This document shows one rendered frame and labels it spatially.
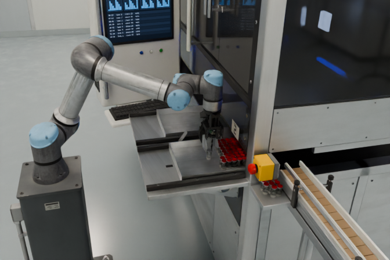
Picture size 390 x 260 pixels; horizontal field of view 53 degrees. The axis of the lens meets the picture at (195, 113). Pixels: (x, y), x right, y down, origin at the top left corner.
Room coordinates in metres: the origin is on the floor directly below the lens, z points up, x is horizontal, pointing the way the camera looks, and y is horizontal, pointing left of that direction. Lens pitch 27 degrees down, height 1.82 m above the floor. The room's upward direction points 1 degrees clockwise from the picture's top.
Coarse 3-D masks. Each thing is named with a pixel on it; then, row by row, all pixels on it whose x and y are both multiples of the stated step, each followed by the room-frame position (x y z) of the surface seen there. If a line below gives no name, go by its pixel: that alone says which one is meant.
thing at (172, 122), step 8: (160, 112) 1.83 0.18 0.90; (168, 112) 1.84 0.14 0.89; (176, 112) 1.85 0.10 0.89; (184, 112) 1.86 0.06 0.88; (192, 112) 1.87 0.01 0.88; (160, 120) 1.70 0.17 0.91; (168, 120) 1.77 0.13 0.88; (176, 120) 1.77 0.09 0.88; (184, 120) 1.77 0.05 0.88; (192, 120) 1.77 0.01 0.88; (200, 120) 1.78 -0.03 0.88; (168, 128) 1.68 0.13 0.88; (176, 128) 1.68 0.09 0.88; (184, 128) 1.69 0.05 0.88; (192, 128) 1.69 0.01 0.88; (224, 128) 1.65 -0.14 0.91; (168, 136) 1.58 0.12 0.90
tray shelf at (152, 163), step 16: (144, 128) 1.68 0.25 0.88; (160, 128) 1.68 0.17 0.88; (144, 160) 1.40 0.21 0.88; (160, 160) 1.40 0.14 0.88; (144, 176) 1.29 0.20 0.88; (160, 176) 1.29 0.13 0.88; (176, 176) 1.29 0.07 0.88; (160, 192) 1.19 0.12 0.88; (176, 192) 1.19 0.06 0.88; (192, 192) 1.21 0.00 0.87
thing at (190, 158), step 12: (180, 144) 1.51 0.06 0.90; (192, 144) 1.52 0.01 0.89; (180, 156) 1.44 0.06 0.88; (192, 156) 1.44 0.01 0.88; (204, 156) 1.44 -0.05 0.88; (216, 156) 1.44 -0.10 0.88; (180, 168) 1.34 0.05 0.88; (192, 168) 1.35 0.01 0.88; (204, 168) 1.35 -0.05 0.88; (216, 168) 1.35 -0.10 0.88; (240, 168) 1.31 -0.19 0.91
